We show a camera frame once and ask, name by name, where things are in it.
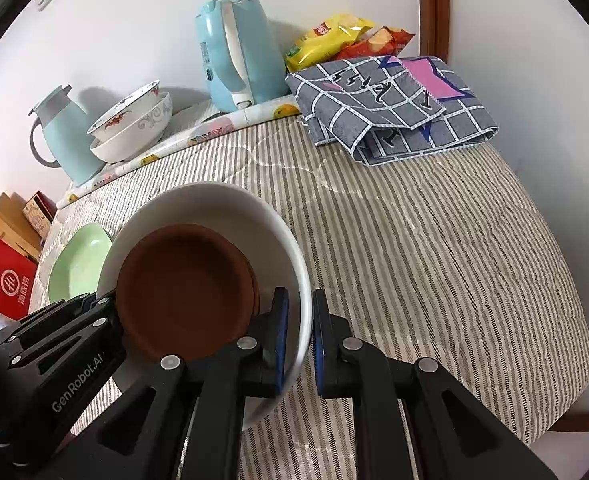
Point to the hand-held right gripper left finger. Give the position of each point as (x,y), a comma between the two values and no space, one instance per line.
(279,332)

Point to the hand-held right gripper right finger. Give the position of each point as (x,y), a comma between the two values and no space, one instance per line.
(318,342)

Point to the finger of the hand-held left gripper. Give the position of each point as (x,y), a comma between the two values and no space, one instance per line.
(74,340)
(54,312)

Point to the plain white bowl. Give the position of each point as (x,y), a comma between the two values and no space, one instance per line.
(214,205)

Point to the light green square plate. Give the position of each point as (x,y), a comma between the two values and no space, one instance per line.
(77,265)

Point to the red paper bag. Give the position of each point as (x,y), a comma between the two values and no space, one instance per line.
(9,280)

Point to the red framed card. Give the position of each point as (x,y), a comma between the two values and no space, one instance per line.
(37,215)

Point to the cardboard box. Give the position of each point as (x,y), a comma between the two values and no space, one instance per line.
(4,220)

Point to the striped quilted mattress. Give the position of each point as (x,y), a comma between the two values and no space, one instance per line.
(424,260)

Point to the light blue thermos jug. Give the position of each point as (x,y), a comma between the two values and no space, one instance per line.
(69,140)

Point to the grey scroll pattern white bowl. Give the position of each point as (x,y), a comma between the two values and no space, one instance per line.
(124,152)

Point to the fish print white bowl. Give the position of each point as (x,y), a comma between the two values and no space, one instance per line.
(119,124)

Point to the fruit print plastic mat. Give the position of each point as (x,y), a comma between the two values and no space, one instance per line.
(214,130)

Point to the grey checked folded cloth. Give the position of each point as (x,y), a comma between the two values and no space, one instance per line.
(374,110)

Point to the light blue electric kettle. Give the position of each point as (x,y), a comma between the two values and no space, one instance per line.
(219,60)

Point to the yellow snack bag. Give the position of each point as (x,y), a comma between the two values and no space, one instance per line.
(324,40)

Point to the red snack bag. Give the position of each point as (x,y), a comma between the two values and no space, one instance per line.
(384,40)

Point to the wooden bed frame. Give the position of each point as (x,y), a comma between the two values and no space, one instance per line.
(574,424)

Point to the wooden door frame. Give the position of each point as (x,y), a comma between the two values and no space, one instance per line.
(432,10)

